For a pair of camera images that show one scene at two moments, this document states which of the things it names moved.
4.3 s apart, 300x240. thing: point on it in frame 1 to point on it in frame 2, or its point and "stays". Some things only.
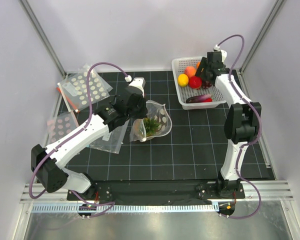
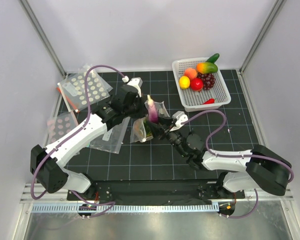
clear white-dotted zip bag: (157, 122) stays
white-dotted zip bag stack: (75, 87) stays
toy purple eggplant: (198, 99) to (152, 112)
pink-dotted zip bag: (60, 125) stays
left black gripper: (143, 113) stays
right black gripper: (202, 65) to (162, 129)
